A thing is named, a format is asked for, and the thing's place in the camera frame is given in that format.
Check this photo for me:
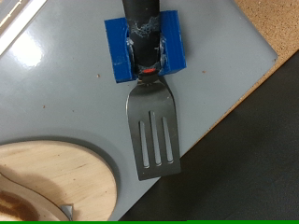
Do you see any silver toaster oven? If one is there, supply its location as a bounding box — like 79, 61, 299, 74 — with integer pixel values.
0, 0, 278, 222

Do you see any metal spatula with blue block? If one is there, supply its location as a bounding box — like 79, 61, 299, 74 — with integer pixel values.
104, 0, 188, 181

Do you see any round wooden board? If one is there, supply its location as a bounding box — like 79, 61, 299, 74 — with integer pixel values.
0, 140, 119, 222

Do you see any white bread slice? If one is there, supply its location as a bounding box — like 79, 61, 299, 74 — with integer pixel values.
0, 172, 64, 222

